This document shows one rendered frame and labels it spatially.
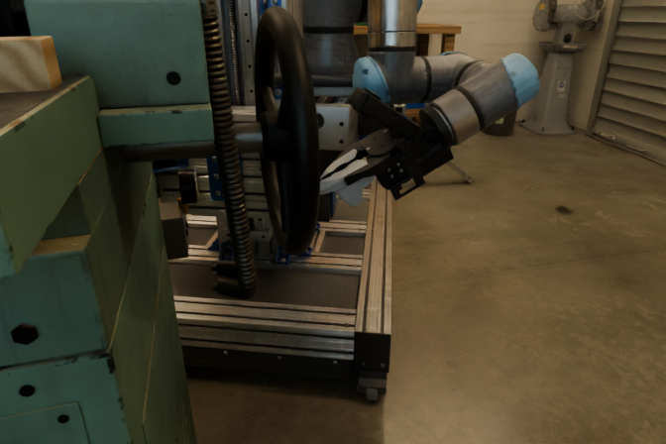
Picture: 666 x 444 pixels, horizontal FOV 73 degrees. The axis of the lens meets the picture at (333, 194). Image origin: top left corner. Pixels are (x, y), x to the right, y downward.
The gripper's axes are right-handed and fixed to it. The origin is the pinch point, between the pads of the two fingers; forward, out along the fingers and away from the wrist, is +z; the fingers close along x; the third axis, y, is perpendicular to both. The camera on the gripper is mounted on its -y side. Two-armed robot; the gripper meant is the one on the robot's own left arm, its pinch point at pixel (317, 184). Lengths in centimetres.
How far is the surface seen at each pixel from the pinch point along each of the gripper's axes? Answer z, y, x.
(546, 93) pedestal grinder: -195, 173, 249
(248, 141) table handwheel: 4.1, -14.0, -8.0
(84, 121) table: 12.2, -26.6, -21.0
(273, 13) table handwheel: -5.4, -24.5, -8.5
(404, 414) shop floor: 12, 76, 11
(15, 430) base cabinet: 28.8, -11.7, -29.9
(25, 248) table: 12.7, -25.4, -36.9
